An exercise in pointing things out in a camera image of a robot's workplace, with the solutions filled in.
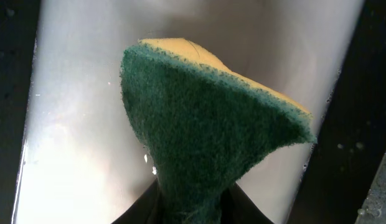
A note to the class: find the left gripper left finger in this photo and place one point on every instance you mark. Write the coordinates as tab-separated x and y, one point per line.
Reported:
147	209

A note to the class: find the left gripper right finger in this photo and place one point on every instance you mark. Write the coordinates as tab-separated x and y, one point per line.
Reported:
237	208

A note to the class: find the green sponge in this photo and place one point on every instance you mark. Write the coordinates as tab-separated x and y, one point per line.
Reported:
204	125

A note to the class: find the round black tray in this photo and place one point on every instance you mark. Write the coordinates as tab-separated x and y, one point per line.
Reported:
373	210

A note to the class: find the black rectangular tray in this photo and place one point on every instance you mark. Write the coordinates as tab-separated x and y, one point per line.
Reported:
68	154

